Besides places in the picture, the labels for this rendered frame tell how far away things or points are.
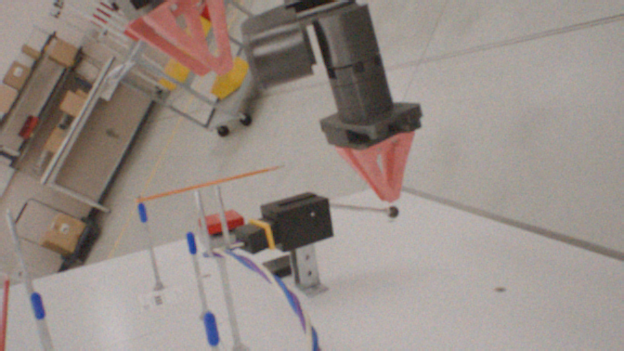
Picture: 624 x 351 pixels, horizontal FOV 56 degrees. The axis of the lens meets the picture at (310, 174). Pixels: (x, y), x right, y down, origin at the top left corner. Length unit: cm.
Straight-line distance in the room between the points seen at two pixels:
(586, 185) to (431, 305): 138
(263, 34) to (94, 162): 811
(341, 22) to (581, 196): 139
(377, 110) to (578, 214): 132
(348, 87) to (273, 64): 8
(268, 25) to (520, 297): 34
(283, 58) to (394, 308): 25
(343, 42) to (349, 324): 26
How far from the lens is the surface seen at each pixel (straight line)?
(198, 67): 56
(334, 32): 57
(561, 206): 189
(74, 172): 863
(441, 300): 55
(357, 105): 58
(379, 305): 54
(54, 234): 777
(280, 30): 58
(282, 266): 64
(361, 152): 58
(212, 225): 75
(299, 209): 55
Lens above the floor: 136
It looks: 25 degrees down
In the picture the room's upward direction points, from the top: 60 degrees counter-clockwise
